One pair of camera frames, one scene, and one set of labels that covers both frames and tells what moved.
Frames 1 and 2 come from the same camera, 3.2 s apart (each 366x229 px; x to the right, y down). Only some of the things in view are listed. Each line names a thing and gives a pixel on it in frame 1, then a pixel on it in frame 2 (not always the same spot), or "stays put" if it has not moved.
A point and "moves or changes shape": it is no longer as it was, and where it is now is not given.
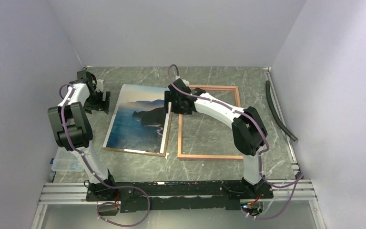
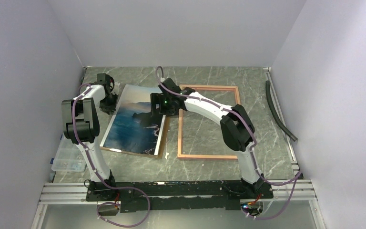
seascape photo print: (138, 121) stays put
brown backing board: (164, 150) moves or changes shape
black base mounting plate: (148, 196) stays put
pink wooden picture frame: (180, 130) stays put
